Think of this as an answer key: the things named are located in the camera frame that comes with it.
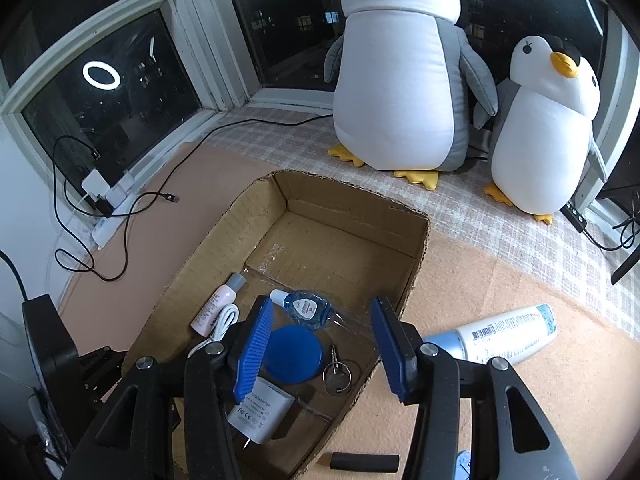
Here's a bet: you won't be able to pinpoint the light blue object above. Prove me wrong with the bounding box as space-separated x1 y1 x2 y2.
452 449 473 480

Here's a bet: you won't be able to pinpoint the long black cable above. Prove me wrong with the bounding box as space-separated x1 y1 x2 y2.
107 114 335 221

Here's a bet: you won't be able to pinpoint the white spray can blue cap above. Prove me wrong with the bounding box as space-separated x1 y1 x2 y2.
422 303 558 365

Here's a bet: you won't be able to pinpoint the white bottle with grey cap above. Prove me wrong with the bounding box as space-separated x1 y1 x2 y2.
189 272 247 337

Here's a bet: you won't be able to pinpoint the white cable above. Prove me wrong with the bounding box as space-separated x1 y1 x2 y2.
187 302 241 358

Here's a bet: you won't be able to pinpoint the black foam cylinder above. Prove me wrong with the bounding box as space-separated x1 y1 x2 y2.
331 451 401 473

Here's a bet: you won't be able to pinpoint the round blue lid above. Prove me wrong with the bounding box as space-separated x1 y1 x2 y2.
264 325 325 385

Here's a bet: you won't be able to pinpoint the large penguin plush toy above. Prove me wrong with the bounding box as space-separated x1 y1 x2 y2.
324 0 499 191

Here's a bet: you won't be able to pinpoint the black inline cable switch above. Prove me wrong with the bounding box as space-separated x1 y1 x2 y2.
560 201 587 235

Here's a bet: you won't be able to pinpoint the keys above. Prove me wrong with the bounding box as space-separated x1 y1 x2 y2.
321 344 362 395

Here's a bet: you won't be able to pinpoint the cardboard box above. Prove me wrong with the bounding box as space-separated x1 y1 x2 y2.
121 170 432 478

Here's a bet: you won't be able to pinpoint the black cable with connector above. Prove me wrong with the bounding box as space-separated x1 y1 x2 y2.
54 191 180 282

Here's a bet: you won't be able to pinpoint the white power strip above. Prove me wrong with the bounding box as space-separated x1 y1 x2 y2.
91 172 146 251

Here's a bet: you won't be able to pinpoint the white charger block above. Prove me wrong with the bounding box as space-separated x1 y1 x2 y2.
82 171 108 196

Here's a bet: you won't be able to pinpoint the clear blue sanitizer bottle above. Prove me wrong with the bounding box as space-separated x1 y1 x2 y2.
269 287 337 332

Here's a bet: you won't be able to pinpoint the thick black cable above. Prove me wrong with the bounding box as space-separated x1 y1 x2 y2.
0 249 27 306

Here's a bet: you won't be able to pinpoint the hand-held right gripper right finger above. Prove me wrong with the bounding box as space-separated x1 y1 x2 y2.
370 295 576 480

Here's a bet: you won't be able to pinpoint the white power adapter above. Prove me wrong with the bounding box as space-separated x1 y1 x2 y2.
227 377 297 453

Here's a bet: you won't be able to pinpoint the checked grey mat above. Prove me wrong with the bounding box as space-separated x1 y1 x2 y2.
207 105 640 341

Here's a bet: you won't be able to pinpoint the small penguin plush toy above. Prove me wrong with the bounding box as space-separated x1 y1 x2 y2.
472 35 608 225

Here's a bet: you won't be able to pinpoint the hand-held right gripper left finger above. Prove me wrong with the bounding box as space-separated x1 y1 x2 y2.
62 295 276 480

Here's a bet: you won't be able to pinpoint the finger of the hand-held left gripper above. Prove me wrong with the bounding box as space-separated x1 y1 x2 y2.
80 346 126 406

